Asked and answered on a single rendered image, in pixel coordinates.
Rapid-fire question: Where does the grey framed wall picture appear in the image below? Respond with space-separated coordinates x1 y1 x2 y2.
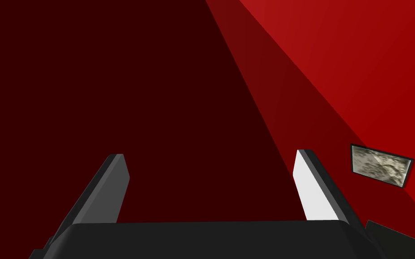
350 144 415 189

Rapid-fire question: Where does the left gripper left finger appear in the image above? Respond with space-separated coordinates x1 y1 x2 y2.
60 153 131 234

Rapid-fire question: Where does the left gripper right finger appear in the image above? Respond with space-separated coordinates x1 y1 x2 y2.
293 149 359 227

